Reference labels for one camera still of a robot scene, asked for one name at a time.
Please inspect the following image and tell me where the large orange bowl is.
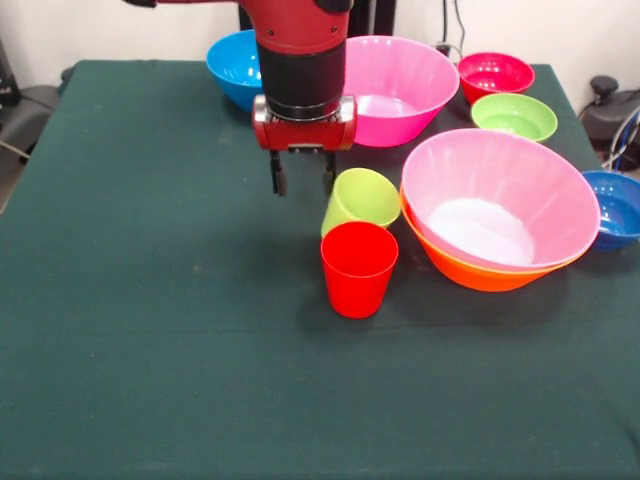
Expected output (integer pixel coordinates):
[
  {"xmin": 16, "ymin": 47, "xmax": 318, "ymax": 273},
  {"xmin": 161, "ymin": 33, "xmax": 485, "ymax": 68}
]
[{"xmin": 398, "ymin": 187, "xmax": 592, "ymax": 293}]

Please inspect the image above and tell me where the large pink bowl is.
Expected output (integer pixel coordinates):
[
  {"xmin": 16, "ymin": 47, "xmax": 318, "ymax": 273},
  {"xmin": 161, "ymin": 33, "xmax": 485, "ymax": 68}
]
[
  {"xmin": 401, "ymin": 128, "xmax": 601, "ymax": 271},
  {"xmin": 342, "ymin": 35, "xmax": 461, "ymax": 148}
]

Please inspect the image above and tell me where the green cup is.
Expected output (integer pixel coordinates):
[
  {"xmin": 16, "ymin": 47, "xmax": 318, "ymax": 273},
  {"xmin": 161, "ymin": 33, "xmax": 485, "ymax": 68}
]
[{"xmin": 320, "ymin": 167, "xmax": 402, "ymax": 240}]

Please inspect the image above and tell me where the small crimson bowl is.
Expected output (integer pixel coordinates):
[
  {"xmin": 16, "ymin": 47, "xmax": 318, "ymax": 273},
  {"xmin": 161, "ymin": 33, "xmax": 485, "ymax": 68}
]
[{"xmin": 457, "ymin": 51, "xmax": 536, "ymax": 105}]

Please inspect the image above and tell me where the small green bowl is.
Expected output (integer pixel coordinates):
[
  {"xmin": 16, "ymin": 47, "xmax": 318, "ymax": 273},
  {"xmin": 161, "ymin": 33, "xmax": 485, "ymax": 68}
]
[{"xmin": 470, "ymin": 92, "xmax": 559, "ymax": 144}]

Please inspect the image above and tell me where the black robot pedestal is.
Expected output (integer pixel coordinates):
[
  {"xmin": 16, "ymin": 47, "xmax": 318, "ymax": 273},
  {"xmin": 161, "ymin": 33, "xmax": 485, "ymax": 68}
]
[{"xmin": 238, "ymin": 0, "xmax": 400, "ymax": 39}]

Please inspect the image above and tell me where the dark green tablecloth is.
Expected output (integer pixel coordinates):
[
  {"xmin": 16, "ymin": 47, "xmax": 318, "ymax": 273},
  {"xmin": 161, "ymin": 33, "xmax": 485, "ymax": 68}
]
[{"xmin": 0, "ymin": 58, "xmax": 640, "ymax": 480}]

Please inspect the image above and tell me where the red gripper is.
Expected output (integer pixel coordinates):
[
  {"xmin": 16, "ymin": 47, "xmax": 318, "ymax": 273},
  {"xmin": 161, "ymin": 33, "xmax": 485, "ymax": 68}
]
[{"xmin": 251, "ymin": 94, "xmax": 359, "ymax": 198}]

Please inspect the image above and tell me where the red cup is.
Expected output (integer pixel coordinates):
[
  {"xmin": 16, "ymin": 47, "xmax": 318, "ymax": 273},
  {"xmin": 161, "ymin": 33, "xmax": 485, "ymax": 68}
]
[{"xmin": 320, "ymin": 221, "xmax": 400, "ymax": 320}]

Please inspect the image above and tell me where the tangle of cables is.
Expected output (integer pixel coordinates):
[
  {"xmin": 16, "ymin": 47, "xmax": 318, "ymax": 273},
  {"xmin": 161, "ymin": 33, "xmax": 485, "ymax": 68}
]
[{"xmin": 599, "ymin": 108, "xmax": 640, "ymax": 174}]

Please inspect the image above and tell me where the light blue bowl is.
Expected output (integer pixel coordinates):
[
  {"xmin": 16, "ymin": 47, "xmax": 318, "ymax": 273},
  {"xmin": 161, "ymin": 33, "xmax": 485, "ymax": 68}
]
[{"xmin": 205, "ymin": 29, "xmax": 264, "ymax": 114}]

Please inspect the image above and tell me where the black cable with plug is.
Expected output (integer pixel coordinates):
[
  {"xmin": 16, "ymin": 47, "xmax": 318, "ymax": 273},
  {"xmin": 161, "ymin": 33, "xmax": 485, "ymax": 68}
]
[{"xmin": 434, "ymin": 0, "xmax": 467, "ymax": 57}]

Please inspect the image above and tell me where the small dark blue bowl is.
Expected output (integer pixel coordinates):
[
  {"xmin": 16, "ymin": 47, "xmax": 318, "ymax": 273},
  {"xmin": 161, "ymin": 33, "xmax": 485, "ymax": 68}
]
[{"xmin": 581, "ymin": 170, "xmax": 640, "ymax": 253}]

